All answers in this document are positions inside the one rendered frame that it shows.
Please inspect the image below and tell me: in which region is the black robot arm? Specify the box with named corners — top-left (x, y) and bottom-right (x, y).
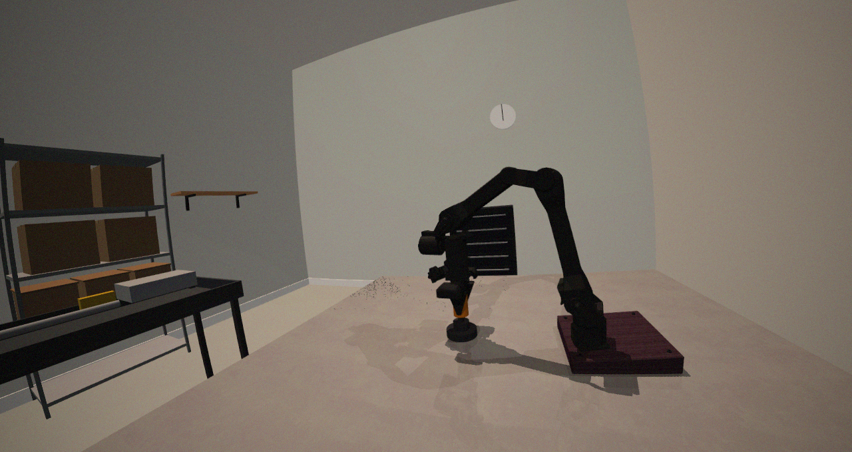
top-left (418, 167), bottom-right (610, 352)

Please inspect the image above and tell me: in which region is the orange knob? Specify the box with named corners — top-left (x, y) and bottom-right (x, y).
top-left (453, 297), bottom-right (469, 318)

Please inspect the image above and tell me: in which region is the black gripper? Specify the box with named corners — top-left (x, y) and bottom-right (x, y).
top-left (436, 255), bottom-right (478, 316)

